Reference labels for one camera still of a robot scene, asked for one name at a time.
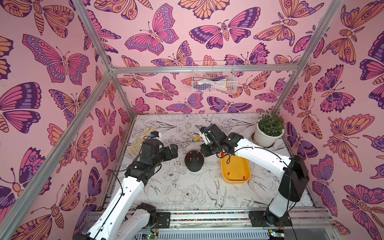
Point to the black round screw base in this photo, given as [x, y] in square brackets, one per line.
[191, 161]

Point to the yellow plastic tray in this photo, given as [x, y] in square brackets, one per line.
[235, 170]

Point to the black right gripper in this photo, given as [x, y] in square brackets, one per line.
[208, 135]

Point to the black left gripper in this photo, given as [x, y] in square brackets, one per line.
[173, 152]

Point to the aluminium cage frame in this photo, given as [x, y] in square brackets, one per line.
[23, 204]

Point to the white wire basket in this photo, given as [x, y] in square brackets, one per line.
[214, 79]

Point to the potted green plant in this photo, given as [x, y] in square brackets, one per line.
[269, 128]

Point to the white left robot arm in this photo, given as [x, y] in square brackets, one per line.
[114, 224]

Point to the cream fabric glove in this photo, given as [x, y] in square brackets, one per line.
[135, 147]

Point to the blue yellow garden fork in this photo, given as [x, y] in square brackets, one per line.
[196, 139]

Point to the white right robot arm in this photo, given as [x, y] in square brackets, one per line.
[290, 172]

